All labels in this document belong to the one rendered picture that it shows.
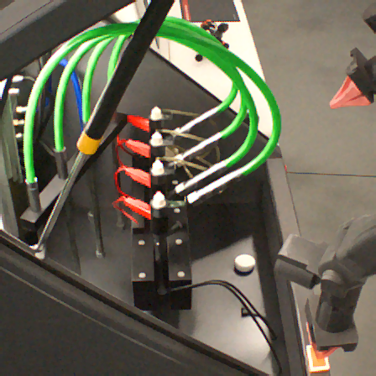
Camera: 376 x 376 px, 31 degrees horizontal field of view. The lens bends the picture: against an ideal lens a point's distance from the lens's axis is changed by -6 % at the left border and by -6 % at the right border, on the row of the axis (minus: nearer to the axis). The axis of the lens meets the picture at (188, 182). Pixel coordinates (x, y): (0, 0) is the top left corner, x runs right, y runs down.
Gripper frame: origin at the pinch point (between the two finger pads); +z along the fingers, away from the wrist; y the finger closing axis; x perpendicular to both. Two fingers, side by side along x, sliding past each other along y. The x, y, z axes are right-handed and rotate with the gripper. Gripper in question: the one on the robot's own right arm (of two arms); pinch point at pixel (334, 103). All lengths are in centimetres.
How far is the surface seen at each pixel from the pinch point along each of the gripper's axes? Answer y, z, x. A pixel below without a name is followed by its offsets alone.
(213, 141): 7.2, 21.6, 1.1
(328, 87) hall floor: -88, 83, -208
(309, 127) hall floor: -82, 88, -169
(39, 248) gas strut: 29, 14, 52
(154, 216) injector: 9.9, 27.6, 19.4
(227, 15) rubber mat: 5, 37, -76
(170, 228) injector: 6.1, 28.2, 18.3
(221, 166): 5.8, 19.4, 8.5
